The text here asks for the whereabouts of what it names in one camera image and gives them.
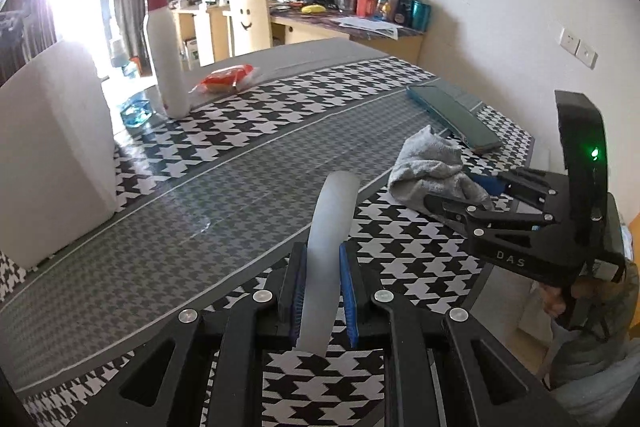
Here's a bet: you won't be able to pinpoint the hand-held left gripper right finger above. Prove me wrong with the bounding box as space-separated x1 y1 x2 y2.
339 242 576 427

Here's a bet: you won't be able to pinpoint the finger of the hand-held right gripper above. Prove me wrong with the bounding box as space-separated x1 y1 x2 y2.
423 194 557 241
471 167 569 214

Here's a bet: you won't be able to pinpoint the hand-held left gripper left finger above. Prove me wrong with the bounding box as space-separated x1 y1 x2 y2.
82 241 308 427

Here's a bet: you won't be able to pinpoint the white plate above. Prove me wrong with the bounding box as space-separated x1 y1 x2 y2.
294 171 362 353

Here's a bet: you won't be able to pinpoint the grey sock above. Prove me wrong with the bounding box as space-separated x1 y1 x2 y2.
387 124 496 210

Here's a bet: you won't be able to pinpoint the white foam box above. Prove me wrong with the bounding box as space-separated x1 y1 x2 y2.
0 39 121 270

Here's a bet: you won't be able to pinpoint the person's right forearm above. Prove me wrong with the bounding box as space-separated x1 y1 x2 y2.
547 252 640 423

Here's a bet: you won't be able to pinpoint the person's right hand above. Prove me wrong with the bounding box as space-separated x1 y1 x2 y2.
539 279 598 319

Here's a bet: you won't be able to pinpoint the teal smartphone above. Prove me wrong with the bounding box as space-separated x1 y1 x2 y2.
406 84 503 154

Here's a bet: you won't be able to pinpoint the houndstooth tablecloth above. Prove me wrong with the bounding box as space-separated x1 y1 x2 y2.
0 38 536 427

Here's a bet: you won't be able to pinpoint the red white plastic packet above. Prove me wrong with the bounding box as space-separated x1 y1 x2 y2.
189 63 257 95

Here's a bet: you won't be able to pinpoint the wooden desk with drawers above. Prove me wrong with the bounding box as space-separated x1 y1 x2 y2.
270 2 426 68

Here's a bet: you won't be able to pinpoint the printed paper sheets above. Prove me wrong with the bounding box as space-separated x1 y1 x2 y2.
340 17 401 40

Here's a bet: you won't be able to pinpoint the row of toiletry bottles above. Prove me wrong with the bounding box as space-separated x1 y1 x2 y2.
340 0 433 32

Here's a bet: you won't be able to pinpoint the patterned desk cloth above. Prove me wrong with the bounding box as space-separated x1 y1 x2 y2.
270 2 426 40

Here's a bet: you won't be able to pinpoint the white bottle with red top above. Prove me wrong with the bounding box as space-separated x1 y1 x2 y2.
136 0 192 118

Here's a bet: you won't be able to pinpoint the wooden chair with smiley face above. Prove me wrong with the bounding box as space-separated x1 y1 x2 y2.
221 0 273 58

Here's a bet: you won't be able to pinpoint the wooden cabinet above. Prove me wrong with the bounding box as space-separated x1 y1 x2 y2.
170 0 236 70

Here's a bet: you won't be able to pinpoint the white wall socket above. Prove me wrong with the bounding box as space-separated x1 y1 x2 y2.
576 41 599 68
557 27 581 54

